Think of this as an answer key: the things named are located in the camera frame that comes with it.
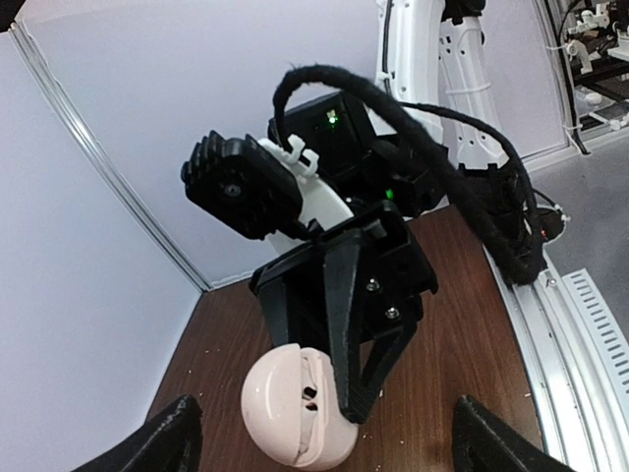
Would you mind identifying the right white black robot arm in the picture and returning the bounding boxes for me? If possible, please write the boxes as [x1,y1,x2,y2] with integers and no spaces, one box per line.
[252,1,497,424]

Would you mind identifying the left aluminium frame post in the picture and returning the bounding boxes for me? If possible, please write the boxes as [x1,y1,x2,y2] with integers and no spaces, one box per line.
[8,21,212,292]

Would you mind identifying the right black cable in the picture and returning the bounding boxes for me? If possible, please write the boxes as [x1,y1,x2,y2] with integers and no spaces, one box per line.
[269,62,549,286]

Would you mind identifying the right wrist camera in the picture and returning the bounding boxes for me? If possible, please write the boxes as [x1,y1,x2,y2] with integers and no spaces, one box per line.
[180,131,354,255]

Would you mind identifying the pink round earbud case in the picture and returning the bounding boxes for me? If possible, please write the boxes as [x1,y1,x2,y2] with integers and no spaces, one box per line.
[241,343,359,471]

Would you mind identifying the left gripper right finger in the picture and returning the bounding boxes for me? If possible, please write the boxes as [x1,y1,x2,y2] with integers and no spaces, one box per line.
[452,395,565,472]

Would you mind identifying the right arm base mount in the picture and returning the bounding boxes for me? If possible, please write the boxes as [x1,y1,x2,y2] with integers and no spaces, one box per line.
[459,160,568,285]

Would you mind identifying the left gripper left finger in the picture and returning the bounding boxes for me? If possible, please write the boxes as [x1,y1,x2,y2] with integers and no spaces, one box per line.
[87,395,202,471]

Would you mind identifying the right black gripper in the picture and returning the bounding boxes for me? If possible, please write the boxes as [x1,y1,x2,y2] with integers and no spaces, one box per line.
[249,201,438,424]

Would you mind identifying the front aluminium rail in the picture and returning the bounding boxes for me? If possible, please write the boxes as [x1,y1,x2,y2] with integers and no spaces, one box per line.
[495,264,628,471]

